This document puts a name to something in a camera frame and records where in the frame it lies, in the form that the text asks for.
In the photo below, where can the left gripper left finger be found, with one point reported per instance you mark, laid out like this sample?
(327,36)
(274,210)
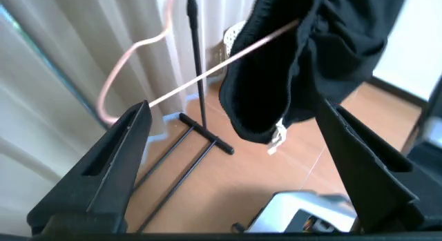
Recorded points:
(103,182)

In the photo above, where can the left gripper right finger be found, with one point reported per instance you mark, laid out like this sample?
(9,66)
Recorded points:
(373,185)

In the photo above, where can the black shorts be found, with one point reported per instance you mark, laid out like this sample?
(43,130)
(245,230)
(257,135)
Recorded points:
(310,61)

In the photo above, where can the pink clothes hanger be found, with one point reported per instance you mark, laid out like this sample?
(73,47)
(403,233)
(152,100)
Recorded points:
(207,72)

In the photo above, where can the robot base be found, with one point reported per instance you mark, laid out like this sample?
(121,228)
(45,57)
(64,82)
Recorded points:
(304,206)

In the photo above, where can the black clothes rack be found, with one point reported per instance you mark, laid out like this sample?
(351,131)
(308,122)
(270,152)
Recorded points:
(195,44)

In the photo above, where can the white laundry basket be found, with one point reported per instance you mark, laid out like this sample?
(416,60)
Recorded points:
(232,35)

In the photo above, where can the beige curtain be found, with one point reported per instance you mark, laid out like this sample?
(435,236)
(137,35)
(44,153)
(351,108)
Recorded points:
(52,96)

